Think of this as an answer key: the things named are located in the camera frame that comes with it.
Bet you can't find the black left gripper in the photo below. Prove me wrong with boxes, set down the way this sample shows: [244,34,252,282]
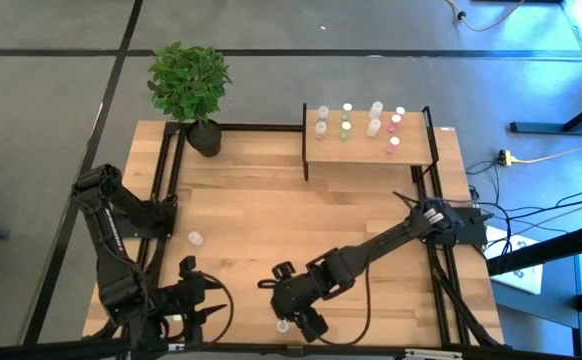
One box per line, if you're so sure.
[165,255,228,346]

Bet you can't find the black round container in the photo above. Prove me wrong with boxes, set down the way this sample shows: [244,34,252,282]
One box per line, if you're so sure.
[186,118,223,159]

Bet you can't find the black desk leg frame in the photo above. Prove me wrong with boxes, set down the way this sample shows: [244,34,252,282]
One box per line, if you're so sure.
[485,219,582,360]
[508,0,582,136]

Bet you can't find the white sheet blue print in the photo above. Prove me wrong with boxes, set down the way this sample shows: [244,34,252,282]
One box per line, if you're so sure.
[484,224,545,296]

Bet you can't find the black floor cables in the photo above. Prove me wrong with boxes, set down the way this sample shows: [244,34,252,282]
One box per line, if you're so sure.
[465,159,582,256]

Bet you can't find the silver aluminium post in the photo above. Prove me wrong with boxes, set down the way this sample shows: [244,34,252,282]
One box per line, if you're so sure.
[403,348,465,360]

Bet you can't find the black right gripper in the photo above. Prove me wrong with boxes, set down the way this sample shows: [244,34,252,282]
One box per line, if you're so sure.
[258,260,330,344]

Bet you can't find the beige cord black plug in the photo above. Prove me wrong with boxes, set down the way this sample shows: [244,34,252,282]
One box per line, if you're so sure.
[444,0,528,33]

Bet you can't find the wooden shelf black frame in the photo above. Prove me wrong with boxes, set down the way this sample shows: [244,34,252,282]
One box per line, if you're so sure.
[301,103,441,182]

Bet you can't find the green leafy plant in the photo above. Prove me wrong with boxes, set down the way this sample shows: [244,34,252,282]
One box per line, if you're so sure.
[146,41,233,124]

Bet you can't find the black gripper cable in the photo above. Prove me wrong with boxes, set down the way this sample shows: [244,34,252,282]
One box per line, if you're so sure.
[315,254,373,347]
[198,272,235,347]

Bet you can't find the beige cord yellow plug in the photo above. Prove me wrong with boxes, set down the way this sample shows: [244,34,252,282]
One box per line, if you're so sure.
[495,141,582,168]

